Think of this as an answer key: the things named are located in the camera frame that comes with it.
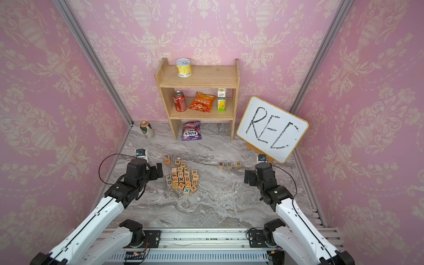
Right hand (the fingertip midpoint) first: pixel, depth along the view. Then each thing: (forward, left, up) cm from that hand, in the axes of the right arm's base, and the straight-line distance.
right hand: (257, 170), depth 83 cm
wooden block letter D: (+10, +7, -10) cm, 16 cm away
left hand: (+4, +51, +4) cm, 51 cm away
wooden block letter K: (-5, +37, -10) cm, 38 cm away
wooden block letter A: (-2, +39, -9) cm, 41 cm away
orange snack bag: (+39, +26, +14) cm, 49 cm away
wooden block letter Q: (+1, +46, -9) cm, 47 cm away
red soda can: (+35, +39, +19) cm, 55 cm away
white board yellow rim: (+21, -12, +6) cm, 25 cm away
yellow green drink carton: (+35, +15, +18) cm, 43 cm away
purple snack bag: (+37, +36, -8) cm, 53 cm away
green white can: (+35, +64, -2) cm, 73 cm away
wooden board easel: (+18, -6, -8) cm, 20 cm away
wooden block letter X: (+2, +40, -9) cm, 41 cm away
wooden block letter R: (+10, +17, -10) cm, 22 cm away
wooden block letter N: (+13, +43, -9) cm, 46 cm away
